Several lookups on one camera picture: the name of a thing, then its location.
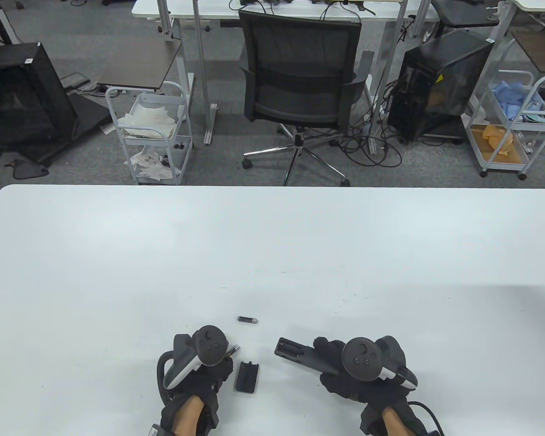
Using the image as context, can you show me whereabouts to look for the scattered printed paper sheets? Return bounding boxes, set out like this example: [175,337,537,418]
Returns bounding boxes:
[129,148,173,180]

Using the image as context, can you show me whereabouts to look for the white office desk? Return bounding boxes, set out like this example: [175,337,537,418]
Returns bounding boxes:
[132,0,441,146]

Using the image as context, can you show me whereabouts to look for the black remote control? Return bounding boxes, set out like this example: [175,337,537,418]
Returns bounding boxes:
[275,337,341,375]

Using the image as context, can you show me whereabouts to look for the black floor base plate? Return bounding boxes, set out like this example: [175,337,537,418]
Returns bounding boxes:
[68,93,112,137]

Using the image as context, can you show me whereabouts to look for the black wrist unit cable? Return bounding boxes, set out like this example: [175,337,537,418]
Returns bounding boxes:
[409,400,446,436]

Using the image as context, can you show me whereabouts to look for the person's right hand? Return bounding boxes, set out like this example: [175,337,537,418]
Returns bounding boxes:
[313,336,419,408]

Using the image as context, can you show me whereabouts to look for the black mesh office chair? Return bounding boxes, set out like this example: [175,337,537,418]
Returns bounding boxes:
[238,10,375,187]

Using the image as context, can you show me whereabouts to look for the blue cloth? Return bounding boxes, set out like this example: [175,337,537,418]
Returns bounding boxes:
[491,81,545,121]

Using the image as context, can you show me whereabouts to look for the white cart with cloths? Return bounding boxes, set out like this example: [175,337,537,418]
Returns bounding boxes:
[462,70,545,181]

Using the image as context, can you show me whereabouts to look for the tangle of black floor cables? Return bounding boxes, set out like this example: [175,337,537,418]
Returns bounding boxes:
[336,123,402,168]

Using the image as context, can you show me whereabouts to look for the black flat floor piece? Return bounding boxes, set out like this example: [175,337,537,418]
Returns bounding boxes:
[5,160,50,179]

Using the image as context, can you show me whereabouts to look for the black small table top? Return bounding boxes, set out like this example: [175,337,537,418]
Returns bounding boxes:
[431,0,500,27]

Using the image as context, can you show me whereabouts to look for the black battery cover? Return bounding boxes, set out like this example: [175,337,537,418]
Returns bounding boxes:
[234,361,260,394]

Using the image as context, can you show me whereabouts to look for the orange cloth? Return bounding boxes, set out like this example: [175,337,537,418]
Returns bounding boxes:
[481,125,515,157]

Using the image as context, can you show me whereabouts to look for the person's right forearm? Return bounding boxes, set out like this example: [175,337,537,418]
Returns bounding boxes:
[381,404,411,436]

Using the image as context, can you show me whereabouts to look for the black computer tower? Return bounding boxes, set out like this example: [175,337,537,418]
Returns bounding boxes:
[387,30,493,144]

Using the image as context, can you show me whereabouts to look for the white cart with papers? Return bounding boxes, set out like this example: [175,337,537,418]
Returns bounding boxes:
[105,82,193,186]

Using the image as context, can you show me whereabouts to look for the person's left forearm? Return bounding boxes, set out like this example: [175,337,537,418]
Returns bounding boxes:
[173,395,207,436]

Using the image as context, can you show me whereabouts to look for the silver aluminium post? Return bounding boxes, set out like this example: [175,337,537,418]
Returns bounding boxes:
[193,0,219,146]
[368,0,411,155]

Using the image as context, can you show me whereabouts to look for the person's left hand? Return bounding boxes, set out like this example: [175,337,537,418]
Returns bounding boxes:
[163,334,235,406]

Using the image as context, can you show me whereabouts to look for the black right wrist camera unit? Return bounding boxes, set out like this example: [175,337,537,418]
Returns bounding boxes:
[360,404,384,436]

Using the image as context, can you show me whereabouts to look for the black and white controller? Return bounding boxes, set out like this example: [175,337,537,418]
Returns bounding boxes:
[163,325,231,390]
[342,336,418,387]

